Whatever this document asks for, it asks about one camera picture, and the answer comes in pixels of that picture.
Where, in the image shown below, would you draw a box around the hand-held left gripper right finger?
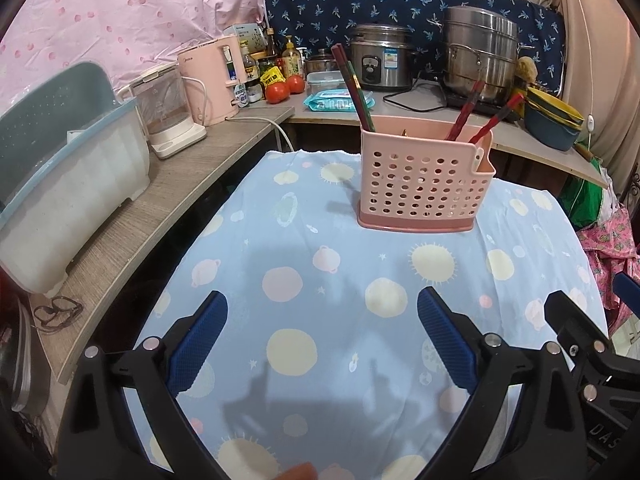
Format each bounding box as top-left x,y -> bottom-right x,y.
417,287 -> 589,480

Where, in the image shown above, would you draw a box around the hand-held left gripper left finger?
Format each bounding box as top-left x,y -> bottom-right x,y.
55,290 -> 231,480

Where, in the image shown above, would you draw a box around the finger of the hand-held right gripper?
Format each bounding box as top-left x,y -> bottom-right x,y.
614,272 -> 640,321
544,290 -> 614,366

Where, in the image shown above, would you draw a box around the pink perforated utensil basket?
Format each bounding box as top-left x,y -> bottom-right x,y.
357,114 -> 496,234

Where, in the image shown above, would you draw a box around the dark red chopstick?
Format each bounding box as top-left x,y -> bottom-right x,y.
444,82 -> 482,142
467,97 -> 521,145
338,45 -> 377,132
331,45 -> 375,132
445,80 -> 485,142
469,93 -> 525,145

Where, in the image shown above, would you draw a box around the green patterned chopstick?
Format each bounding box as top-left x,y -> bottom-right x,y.
346,62 -> 377,132

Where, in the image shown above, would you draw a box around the pink floral cloth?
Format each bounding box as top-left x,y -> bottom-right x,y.
575,205 -> 640,311

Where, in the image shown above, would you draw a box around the green bag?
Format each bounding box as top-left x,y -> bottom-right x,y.
560,160 -> 619,231

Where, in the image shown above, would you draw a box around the wood grain counter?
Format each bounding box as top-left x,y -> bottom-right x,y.
27,90 -> 611,386

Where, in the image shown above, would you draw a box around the blue spotted tablecloth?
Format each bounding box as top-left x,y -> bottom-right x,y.
120,147 -> 611,480

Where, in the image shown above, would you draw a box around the black eyeglasses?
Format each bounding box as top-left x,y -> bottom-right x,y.
34,297 -> 84,334

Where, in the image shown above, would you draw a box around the blue bowl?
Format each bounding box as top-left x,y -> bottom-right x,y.
523,105 -> 584,152

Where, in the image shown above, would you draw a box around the metal pan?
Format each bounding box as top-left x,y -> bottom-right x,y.
0,295 -> 37,412

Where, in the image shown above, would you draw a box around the white dish drainer blue lid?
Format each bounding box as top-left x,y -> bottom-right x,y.
0,61 -> 152,295

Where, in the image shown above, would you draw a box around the black induction cooktop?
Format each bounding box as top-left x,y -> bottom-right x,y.
440,87 -> 524,124

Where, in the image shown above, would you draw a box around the glass kettle white base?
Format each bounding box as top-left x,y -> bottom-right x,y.
117,66 -> 209,161

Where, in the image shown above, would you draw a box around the beige curtain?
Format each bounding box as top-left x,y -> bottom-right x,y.
517,0 -> 640,176

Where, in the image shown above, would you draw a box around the pink electric kettle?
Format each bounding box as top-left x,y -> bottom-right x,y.
177,36 -> 246,127

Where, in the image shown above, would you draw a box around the blue wet wipes pack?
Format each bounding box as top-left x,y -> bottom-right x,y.
303,89 -> 375,114

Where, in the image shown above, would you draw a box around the steel steamer pot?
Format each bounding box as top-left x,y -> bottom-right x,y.
442,6 -> 521,104

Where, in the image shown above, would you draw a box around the clear food container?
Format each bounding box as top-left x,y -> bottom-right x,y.
306,71 -> 346,95

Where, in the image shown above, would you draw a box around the steel rice cooker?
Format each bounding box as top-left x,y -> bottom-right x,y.
348,24 -> 416,93

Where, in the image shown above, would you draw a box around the yellow oil bottle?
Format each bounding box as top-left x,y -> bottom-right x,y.
282,36 -> 305,78

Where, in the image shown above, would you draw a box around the small steel pot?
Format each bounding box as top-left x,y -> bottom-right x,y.
305,50 -> 339,75

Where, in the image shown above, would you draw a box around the green white carton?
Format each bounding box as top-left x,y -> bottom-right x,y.
222,24 -> 266,54

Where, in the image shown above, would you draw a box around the pink dotted curtain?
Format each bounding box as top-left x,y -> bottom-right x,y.
0,0 -> 306,96

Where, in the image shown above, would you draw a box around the navy leaf print cloth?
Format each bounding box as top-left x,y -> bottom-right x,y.
263,0 -> 566,96

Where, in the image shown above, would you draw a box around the white kettle power cable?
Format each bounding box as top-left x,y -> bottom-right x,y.
225,116 -> 296,154

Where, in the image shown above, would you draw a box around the black cooker cable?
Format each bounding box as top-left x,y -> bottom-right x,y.
382,91 -> 449,111

